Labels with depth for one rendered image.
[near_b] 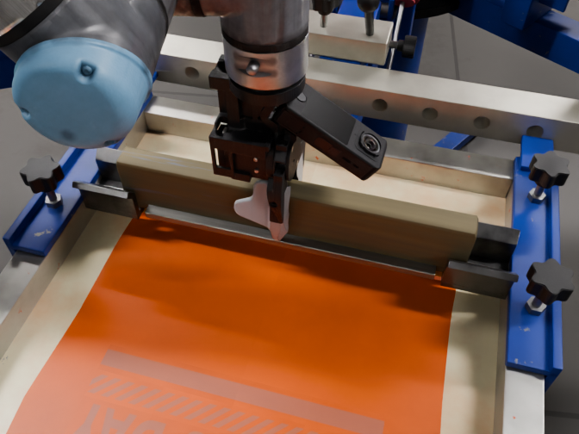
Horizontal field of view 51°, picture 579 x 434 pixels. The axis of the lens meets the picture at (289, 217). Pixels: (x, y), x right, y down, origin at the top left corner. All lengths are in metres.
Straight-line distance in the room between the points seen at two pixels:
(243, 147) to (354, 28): 0.34
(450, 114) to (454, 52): 2.00
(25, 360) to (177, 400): 0.17
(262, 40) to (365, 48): 0.37
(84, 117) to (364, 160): 0.28
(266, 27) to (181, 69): 0.42
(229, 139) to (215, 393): 0.26
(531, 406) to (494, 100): 0.40
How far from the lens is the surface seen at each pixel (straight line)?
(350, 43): 0.86
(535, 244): 0.74
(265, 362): 0.65
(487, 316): 0.72
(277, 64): 0.52
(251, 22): 0.50
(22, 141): 2.49
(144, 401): 0.65
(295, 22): 0.51
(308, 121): 0.56
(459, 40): 2.91
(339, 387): 0.64
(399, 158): 0.80
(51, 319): 0.73
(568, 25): 1.26
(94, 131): 0.39
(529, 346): 0.66
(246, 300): 0.69
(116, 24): 0.40
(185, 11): 0.50
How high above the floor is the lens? 1.54
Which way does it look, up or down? 50 degrees down
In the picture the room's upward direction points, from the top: straight up
